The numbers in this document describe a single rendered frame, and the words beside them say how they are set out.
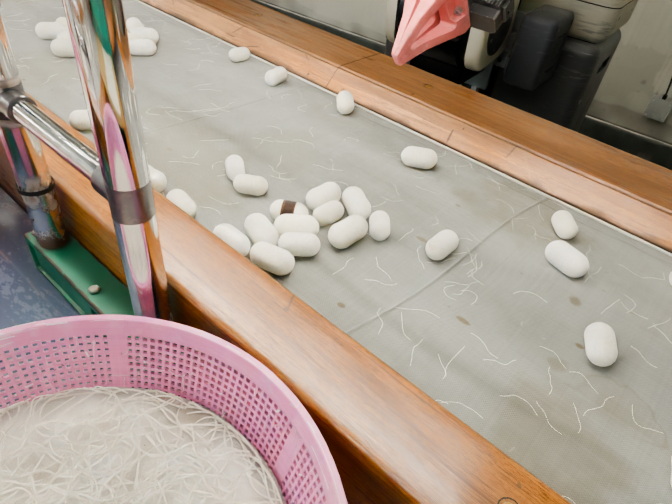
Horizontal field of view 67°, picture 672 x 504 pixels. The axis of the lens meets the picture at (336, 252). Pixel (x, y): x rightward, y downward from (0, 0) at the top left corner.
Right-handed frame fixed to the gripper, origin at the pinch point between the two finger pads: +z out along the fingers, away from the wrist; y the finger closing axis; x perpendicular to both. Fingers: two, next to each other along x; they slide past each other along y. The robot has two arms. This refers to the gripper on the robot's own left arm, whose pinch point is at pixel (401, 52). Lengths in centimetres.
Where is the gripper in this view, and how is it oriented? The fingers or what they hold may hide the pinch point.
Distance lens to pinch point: 47.2
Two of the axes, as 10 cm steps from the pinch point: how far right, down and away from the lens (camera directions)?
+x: 3.5, 3.1, 8.9
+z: -5.8, 8.2, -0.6
